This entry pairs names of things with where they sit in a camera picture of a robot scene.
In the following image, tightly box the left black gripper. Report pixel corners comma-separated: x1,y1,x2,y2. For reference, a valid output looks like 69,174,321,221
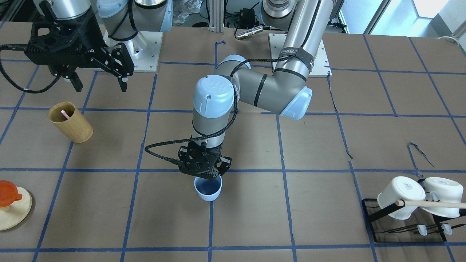
178,142,232,180

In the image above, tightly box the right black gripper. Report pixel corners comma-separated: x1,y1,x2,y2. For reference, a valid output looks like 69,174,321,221
28,7,134,92

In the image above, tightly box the light blue cup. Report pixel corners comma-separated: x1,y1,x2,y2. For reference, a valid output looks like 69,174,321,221
194,176,223,201

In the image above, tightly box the pink chopstick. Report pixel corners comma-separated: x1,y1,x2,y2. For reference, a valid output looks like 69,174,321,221
60,110,71,119

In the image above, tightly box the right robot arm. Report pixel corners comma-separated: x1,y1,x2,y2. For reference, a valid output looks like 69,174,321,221
24,0,173,92

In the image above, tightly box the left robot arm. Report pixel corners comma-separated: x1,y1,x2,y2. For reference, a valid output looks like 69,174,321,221
173,0,335,180

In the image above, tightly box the orange cup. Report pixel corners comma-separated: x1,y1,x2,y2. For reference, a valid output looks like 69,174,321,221
0,180,22,208

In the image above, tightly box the wooden cup tree stand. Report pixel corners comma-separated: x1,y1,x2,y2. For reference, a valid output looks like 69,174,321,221
0,186,33,231

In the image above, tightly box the white cup on rack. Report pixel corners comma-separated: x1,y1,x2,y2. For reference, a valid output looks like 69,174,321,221
421,177,464,218
377,176,426,209

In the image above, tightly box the bamboo chopstick holder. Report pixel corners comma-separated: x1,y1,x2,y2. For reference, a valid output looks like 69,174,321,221
48,102,93,144

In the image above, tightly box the silver cylinder connector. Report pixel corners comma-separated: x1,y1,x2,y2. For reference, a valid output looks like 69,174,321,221
235,25,264,40

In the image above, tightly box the black power brick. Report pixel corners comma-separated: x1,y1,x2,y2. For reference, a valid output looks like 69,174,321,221
238,8,256,29

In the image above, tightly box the wooden rod on rack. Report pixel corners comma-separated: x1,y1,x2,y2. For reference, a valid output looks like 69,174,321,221
395,199,466,209

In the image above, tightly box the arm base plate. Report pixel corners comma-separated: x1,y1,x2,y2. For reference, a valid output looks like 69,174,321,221
93,31,162,73
268,33,332,78

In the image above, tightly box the aluminium frame post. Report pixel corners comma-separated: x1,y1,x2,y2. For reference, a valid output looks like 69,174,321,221
206,0,226,33

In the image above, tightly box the black wire cup rack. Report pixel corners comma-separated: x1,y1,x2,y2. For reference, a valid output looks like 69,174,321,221
362,178,465,243

